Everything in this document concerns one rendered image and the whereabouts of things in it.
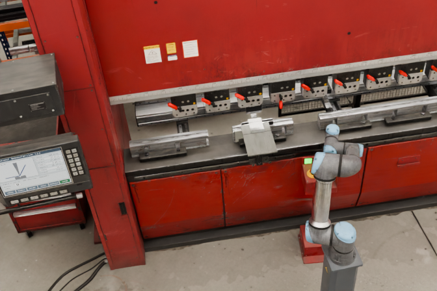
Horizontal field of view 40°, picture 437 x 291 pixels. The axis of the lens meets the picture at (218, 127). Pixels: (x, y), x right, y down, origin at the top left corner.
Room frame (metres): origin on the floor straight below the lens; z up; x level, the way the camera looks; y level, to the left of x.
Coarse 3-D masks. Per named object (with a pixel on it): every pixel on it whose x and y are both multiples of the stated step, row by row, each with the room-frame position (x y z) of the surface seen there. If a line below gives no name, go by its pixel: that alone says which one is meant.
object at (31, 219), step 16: (0, 128) 2.93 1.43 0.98; (16, 128) 2.92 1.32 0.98; (32, 128) 2.90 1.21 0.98; (48, 128) 2.89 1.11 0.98; (0, 144) 2.76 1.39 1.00; (48, 208) 2.75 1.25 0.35; (64, 208) 2.75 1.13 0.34; (80, 208) 2.77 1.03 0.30; (16, 224) 2.73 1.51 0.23; (32, 224) 2.74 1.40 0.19; (48, 224) 2.75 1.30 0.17; (64, 224) 2.76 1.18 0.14; (80, 224) 2.77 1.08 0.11
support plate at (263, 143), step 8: (248, 128) 2.72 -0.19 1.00; (264, 128) 2.70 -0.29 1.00; (248, 136) 2.64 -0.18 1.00; (256, 136) 2.63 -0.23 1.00; (264, 136) 2.63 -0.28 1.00; (272, 136) 2.62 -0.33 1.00; (248, 144) 2.57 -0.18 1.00; (256, 144) 2.57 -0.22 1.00; (264, 144) 2.56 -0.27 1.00; (272, 144) 2.56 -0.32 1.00; (248, 152) 2.51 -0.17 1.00; (256, 152) 2.50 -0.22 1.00; (264, 152) 2.50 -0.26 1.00; (272, 152) 2.49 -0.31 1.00
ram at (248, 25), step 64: (128, 0) 2.67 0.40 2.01; (192, 0) 2.70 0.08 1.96; (256, 0) 2.73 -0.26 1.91; (320, 0) 2.76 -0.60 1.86; (384, 0) 2.79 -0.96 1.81; (128, 64) 2.66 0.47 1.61; (192, 64) 2.70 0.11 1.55; (256, 64) 2.73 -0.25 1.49; (320, 64) 2.76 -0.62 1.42; (384, 64) 2.80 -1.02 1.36
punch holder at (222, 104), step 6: (216, 90) 2.70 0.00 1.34; (222, 90) 2.71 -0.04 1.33; (228, 90) 2.71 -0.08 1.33; (204, 96) 2.70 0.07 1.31; (210, 96) 2.70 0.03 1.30; (216, 96) 2.70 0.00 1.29; (222, 96) 2.71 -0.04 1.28; (228, 96) 2.71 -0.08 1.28; (216, 102) 2.70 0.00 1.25; (222, 102) 2.70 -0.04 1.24; (228, 102) 2.71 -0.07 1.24; (210, 108) 2.70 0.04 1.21; (216, 108) 2.70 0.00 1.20; (222, 108) 2.70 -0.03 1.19; (228, 108) 2.71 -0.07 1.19
